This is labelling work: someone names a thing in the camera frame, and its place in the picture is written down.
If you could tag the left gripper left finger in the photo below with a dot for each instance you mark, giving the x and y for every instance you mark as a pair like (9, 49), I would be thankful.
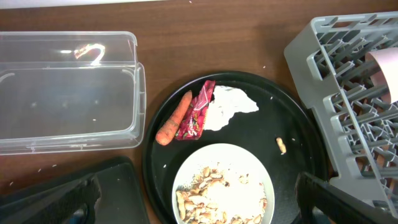
(73, 202)

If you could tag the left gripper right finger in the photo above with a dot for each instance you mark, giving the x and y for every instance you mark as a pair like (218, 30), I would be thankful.
(319, 201)

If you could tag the grey plate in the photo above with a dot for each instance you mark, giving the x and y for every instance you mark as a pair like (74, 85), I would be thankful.
(227, 156)

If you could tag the food scraps rice and peanuts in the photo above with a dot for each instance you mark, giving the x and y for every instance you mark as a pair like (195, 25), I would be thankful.
(219, 195)

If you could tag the orange carrot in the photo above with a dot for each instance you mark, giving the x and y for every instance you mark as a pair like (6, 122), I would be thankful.
(167, 132)

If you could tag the white tissue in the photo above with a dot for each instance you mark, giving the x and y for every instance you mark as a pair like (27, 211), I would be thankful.
(227, 101)

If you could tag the red snack wrapper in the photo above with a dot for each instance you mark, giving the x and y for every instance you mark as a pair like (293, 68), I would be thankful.
(193, 122)

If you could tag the pink bowl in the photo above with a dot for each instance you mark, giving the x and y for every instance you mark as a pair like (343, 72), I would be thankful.
(386, 62)

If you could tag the grey dishwasher rack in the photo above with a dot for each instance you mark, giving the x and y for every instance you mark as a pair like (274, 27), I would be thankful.
(327, 61)

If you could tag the black rectangular tray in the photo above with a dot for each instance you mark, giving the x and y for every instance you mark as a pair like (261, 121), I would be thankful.
(121, 197)

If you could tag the stray peanut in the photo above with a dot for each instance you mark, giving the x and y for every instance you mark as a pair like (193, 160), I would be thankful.
(281, 145)

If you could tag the clear plastic bin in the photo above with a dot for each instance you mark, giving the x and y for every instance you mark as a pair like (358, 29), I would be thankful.
(70, 91)

